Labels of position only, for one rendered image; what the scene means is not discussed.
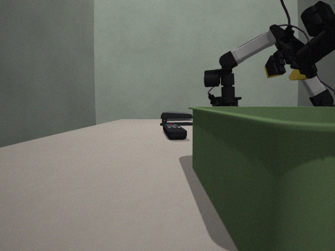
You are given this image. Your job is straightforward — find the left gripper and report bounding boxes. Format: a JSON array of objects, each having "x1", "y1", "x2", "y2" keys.
[{"x1": 264, "y1": 42, "x2": 323, "y2": 81}]

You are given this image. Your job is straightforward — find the black stapler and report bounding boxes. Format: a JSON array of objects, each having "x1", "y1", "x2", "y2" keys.
[{"x1": 160, "y1": 111, "x2": 193, "y2": 126}]

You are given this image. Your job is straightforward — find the black remote control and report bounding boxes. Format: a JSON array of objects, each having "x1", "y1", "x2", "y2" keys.
[{"x1": 163, "y1": 124, "x2": 187, "y2": 140}]

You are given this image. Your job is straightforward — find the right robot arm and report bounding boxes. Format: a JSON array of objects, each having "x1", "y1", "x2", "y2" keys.
[{"x1": 204, "y1": 25, "x2": 334, "y2": 107}]

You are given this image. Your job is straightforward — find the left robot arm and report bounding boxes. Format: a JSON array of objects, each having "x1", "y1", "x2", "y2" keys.
[{"x1": 280, "y1": 1, "x2": 335, "y2": 57}]

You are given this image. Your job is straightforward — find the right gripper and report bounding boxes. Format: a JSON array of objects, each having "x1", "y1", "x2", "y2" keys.
[{"x1": 215, "y1": 86, "x2": 242, "y2": 106}]

